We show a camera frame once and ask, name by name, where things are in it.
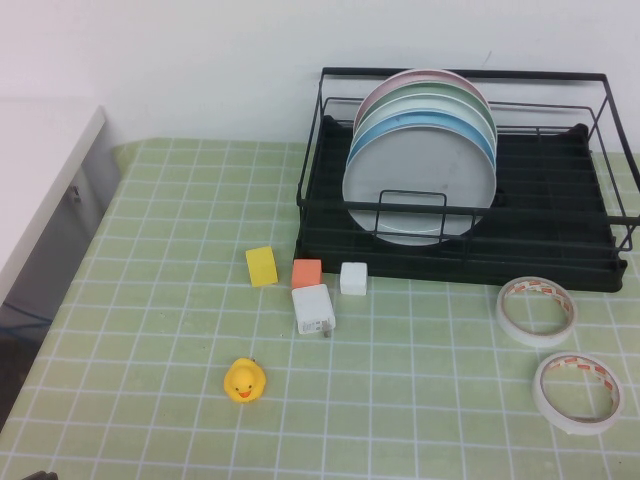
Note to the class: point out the grey plate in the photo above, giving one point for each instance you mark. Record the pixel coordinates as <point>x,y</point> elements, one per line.
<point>420,170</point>

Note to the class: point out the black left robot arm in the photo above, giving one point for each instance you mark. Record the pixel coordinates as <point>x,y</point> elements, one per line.
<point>40,476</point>

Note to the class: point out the blue plate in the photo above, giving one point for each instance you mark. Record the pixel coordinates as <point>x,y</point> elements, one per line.
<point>400,121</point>

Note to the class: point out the pink plate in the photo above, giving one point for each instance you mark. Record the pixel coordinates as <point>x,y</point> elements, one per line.
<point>380,90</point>

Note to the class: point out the pale mint plate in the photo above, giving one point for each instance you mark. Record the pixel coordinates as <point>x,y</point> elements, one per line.
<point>425,102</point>

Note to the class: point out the green plate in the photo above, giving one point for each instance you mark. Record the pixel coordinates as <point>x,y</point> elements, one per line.
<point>425,88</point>

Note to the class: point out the orange block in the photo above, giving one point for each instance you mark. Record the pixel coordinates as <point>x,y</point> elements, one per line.
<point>306,274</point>

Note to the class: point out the white cube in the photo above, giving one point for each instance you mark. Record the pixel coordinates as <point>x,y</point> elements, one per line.
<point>354,278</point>

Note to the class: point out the yellow block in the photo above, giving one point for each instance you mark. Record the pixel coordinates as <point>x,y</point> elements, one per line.
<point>262,267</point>

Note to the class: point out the white USB charger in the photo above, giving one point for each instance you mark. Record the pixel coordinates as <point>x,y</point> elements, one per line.
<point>312,307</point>

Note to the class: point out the yellow rubber duck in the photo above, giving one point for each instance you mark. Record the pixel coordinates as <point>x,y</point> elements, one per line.
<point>244,380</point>

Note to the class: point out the green checked tablecloth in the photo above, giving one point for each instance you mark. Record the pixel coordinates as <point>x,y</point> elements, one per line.
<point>150,325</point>

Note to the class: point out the white double-sided tape roll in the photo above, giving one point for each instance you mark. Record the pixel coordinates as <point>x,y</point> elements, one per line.
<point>510,315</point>
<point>545,400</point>

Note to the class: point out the black plastic drip tray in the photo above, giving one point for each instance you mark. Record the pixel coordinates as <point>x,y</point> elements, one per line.
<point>550,270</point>

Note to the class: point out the small metal cabinet latch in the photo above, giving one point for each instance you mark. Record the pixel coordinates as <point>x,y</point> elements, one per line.
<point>76,193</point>

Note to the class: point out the white cabinet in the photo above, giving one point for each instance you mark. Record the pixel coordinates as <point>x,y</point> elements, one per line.
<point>45,170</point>

